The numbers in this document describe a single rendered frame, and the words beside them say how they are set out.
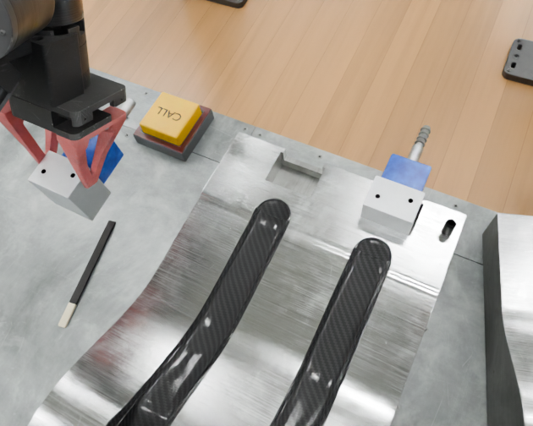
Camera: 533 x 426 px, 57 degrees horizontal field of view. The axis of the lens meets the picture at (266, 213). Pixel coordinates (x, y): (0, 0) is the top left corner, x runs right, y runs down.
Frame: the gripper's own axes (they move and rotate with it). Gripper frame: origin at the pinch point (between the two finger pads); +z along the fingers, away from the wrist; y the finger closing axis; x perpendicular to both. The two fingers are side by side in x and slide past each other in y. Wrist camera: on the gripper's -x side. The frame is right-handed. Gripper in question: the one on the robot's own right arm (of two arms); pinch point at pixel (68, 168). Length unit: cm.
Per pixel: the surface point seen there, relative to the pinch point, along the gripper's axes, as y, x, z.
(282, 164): 16.2, 16.0, 1.5
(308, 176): 19.4, 15.9, 1.8
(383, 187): 28.0, 12.4, -2.6
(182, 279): 13.3, -0.1, 7.8
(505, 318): 43.1, 10.1, 5.1
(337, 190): 23.6, 13.0, 0.2
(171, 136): 0.1, 17.2, 4.4
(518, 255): 42.6, 16.4, 2.1
